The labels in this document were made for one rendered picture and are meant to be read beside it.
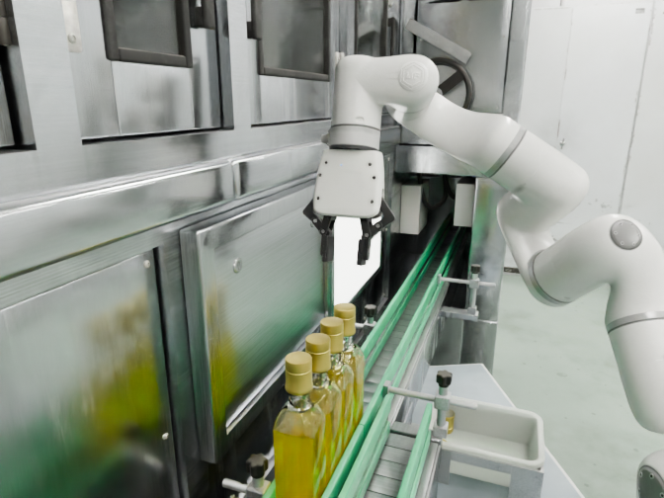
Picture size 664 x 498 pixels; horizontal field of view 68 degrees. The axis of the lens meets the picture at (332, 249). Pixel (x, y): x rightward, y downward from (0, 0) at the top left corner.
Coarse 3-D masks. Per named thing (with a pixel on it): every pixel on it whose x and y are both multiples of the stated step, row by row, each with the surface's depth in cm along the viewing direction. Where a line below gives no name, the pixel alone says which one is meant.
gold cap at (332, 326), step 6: (324, 318) 74; (330, 318) 74; (336, 318) 74; (324, 324) 72; (330, 324) 72; (336, 324) 72; (342, 324) 72; (324, 330) 72; (330, 330) 71; (336, 330) 71; (342, 330) 72; (330, 336) 72; (336, 336) 72; (342, 336) 73; (330, 342) 72; (336, 342) 72; (342, 342) 73; (330, 348) 72; (336, 348) 72; (342, 348) 73
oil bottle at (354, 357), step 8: (344, 352) 78; (352, 352) 78; (360, 352) 80; (344, 360) 78; (352, 360) 78; (360, 360) 80; (352, 368) 77; (360, 368) 80; (360, 376) 80; (360, 384) 81; (360, 392) 81; (360, 400) 82; (360, 408) 82; (360, 416) 83
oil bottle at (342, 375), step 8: (336, 368) 73; (344, 368) 74; (328, 376) 73; (336, 376) 72; (344, 376) 73; (352, 376) 76; (344, 384) 73; (352, 384) 76; (344, 392) 73; (352, 392) 77; (344, 400) 73; (352, 400) 77; (344, 408) 73; (352, 408) 78; (344, 416) 74; (352, 416) 78; (344, 424) 74; (352, 424) 79; (344, 432) 75; (352, 432) 79; (344, 440) 75; (344, 448) 75
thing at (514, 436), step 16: (464, 400) 109; (432, 416) 103; (448, 416) 111; (464, 416) 109; (480, 416) 108; (496, 416) 107; (512, 416) 106; (528, 416) 104; (464, 432) 109; (480, 432) 109; (496, 432) 107; (512, 432) 106; (528, 432) 105; (448, 448) 95; (464, 448) 94; (480, 448) 104; (496, 448) 104; (512, 448) 104; (528, 448) 104; (528, 464) 90
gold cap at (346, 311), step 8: (336, 304) 78; (344, 304) 78; (352, 304) 78; (336, 312) 77; (344, 312) 76; (352, 312) 77; (344, 320) 77; (352, 320) 77; (344, 328) 77; (352, 328) 78; (344, 336) 77
